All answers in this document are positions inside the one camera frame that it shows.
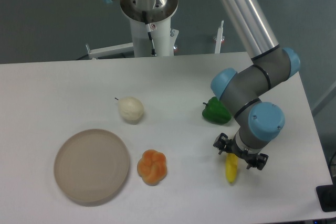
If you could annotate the green bell pepper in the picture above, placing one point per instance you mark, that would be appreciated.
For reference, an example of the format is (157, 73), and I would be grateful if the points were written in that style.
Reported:
(215, 112)

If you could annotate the yellow banana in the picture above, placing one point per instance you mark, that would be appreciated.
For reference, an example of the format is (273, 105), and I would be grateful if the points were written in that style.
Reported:
(231, 167)

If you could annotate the white pear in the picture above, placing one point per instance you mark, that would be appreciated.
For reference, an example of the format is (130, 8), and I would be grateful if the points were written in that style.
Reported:
(130, 109)

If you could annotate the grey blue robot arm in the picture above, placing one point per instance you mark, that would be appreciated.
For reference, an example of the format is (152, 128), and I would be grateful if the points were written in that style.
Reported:
(239, 92)

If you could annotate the beige round plate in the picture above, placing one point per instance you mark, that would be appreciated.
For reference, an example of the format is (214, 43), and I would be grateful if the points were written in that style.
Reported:
(92, 167)

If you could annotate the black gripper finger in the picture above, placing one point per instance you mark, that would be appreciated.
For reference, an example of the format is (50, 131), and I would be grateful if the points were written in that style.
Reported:
(222, 143)
(257, 161)

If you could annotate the white left frame bracket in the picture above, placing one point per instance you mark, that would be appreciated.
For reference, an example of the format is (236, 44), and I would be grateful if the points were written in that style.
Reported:
(109, 51)

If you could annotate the orange knotted bread roll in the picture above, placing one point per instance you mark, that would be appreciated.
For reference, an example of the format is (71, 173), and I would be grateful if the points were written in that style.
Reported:
(152, 167)

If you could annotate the white right frame post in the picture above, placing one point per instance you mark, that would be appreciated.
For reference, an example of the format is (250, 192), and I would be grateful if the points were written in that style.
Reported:
(219, 38)

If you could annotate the black device at edge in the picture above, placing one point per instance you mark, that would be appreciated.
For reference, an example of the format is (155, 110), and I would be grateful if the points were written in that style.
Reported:
(326, 197)

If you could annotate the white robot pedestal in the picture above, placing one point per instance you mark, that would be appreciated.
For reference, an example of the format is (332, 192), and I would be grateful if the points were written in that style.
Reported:
(150, 24)

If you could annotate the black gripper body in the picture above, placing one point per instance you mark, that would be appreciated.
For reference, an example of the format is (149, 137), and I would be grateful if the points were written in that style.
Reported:
(241, 150)

